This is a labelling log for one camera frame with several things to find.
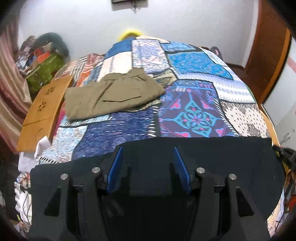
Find yellow pillow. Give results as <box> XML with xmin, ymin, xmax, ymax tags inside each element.
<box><xmin>118</xmin><ymin>29</ymin><xmax>144</xmax><ymax>42</ymax></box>

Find orange cardboard box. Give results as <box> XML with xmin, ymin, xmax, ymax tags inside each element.
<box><xmin>16</xmin><ymin>75</ymin><xmax>73</xmax><ymax>152</ymax></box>

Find black pants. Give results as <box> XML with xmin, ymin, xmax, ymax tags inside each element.
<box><xmin>30</xmin><ymin>136</ymin><xmax>286</xmax><ymax>241</ymax></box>

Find olive green folded pants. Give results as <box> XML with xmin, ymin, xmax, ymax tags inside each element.
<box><xmin>65</xmin><ymin>68</ymin><xmax>165</xmax><ymax>120</ymax></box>

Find striped pink curtain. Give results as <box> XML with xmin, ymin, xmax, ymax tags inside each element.
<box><xmin>1</xmin><ymin>20</ymin><xmax>32</xmax><ymax>154</ymax></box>

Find green patterned bag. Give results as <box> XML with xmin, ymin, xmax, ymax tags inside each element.
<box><xmin>25</xmin><ymin>53</ymin><xmax>64</xmax><ymax>94</ymax></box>

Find patchwork blue bedspread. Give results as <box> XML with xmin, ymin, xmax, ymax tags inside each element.
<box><xmin>14</xmin><ymin>36</ymin><xmax>286</xmax><ymax>237</ymax></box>

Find brown wooden door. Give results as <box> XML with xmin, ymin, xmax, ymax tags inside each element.
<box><xmin>245</xmin><ymin>1</ymin><xmax>291</xmax><ymax>104</ymax></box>

